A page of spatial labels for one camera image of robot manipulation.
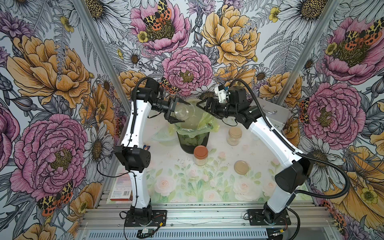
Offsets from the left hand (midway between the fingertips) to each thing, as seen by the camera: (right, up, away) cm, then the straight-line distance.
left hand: (187, 113), depth 71 cm
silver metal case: (+57, +2, +28) cm, 64 cm away
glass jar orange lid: (+7, -22, +14) cm, 27 cm away
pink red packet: (-35, -39, +9) cm, 53 cm away
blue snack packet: (-28, -20, +25) cm, 43 cm away
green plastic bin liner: (+4, -8, +5) cm, 10 cm away
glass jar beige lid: (+28, -11, +22) cm, 38 cm away
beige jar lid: (+31, -31, +20) cm, 48 cm away
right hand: (+6, +1, +2) cm, 7 cm away
